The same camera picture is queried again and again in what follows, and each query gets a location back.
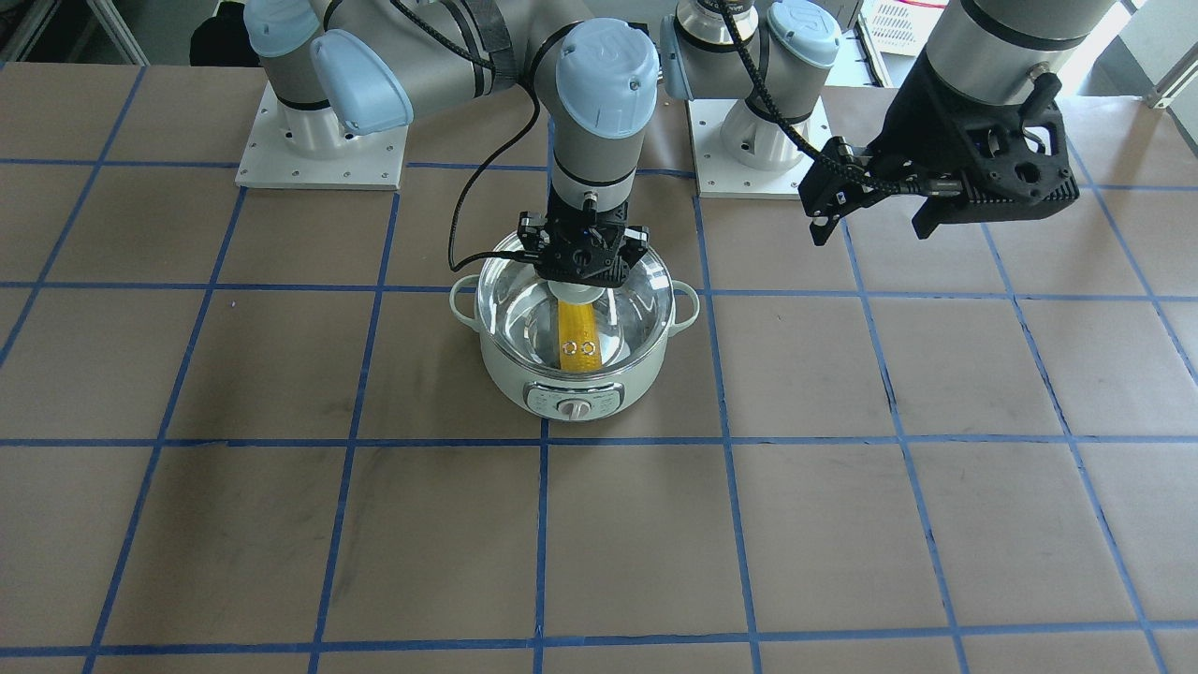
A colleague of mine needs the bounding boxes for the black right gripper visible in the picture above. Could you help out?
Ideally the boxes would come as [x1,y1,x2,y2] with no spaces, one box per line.
[518,192,651,287]

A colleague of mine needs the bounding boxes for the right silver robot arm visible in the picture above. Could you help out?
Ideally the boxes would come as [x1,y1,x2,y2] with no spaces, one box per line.
[237,1,660,287]

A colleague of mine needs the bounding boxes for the glass pot lid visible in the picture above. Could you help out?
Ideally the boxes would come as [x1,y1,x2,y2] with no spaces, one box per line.
[474,249,694,381]

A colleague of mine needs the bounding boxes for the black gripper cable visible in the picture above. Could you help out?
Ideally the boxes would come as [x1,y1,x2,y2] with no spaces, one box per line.
[388,0,562,274]

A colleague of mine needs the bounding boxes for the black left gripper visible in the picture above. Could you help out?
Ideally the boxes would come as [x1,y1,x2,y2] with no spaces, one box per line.
[797,54,1081,245]

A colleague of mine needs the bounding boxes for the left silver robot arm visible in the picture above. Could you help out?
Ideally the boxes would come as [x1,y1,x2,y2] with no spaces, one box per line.
[660,1,1103,245]

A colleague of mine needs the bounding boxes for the yellow corn cob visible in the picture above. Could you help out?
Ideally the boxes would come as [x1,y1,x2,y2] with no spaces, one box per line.
[557,300,603,374]

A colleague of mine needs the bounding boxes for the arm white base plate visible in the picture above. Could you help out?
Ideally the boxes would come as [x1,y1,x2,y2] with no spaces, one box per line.
[235,85,409,192]
[686,99,813,200]

